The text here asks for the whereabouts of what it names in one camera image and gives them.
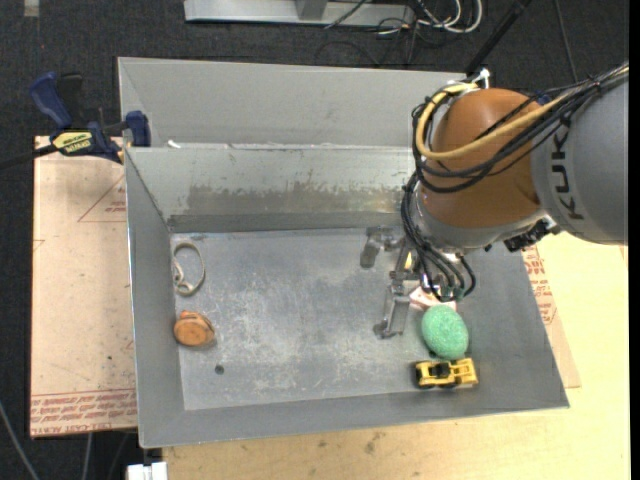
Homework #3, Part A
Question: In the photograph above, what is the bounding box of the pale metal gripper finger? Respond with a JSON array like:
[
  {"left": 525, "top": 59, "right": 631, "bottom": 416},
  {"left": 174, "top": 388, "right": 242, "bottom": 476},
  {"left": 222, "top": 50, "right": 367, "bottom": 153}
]
[
  {"left": 359, "top": 225, "right": 402, "bottom": 270},
  {"left": 372, "top": 283, "right": 412, "bottom": 340}
]

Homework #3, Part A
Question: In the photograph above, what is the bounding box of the green oval sponge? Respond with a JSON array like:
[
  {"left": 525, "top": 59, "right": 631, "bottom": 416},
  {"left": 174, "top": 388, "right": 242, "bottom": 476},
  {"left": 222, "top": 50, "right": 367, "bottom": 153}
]
[{"left": 420, "top": 303, "right": 471, "bottom": 361}]

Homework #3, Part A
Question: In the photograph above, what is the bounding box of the yellow toy truck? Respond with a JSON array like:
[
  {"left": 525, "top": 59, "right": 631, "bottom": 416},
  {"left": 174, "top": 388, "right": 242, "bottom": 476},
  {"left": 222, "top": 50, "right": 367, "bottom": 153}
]
[{"left": 413, "top": 357, "right": 479, "bottom": 391}]

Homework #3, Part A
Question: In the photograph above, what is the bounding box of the grey metal bin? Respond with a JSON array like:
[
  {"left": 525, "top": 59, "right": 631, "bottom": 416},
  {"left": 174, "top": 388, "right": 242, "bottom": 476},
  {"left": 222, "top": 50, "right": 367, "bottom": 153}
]
[{"left": 117, "top": 56, "right": 571, "bottom": 449}]

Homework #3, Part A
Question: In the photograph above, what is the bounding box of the orange round wooden disc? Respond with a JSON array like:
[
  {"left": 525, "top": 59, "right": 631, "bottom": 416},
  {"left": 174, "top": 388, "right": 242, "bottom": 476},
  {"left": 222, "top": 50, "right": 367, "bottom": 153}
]
[{"left": 172, "top": 309, "right": 217, "bottom": 349}]

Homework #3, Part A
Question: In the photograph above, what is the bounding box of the brown cardboard board red print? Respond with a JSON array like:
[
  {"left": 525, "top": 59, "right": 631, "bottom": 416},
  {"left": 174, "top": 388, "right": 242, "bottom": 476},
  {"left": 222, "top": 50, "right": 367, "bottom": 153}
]
[{"left": 29, "top": 135, "right": 582, "bottom": 440}]

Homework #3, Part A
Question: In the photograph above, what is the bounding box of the beige cord loop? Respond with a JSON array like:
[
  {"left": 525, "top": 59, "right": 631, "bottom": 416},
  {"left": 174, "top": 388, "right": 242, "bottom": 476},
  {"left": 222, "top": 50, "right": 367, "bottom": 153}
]
[{"left": 170, "top": 241, "right": 207, "bottom": 298}]

